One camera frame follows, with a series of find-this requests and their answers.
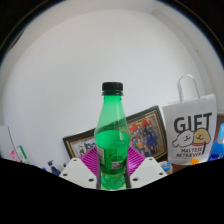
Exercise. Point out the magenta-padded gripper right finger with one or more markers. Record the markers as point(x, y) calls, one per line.
point(145, 171)

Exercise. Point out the framed group picture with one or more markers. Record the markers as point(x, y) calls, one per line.
point(148, 131)

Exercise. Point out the white gift bag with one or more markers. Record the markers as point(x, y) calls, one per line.
point(191, 133)

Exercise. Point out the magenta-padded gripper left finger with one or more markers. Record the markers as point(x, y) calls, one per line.
point(78, 171)

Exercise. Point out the white board panel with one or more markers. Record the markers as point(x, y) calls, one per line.
point(6, 143)

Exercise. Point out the white blue-green shuttlecock tube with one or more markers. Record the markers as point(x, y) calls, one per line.
point(22, 155)

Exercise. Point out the green plastic drink bottle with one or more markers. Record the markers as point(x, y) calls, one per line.
point(112, 140)

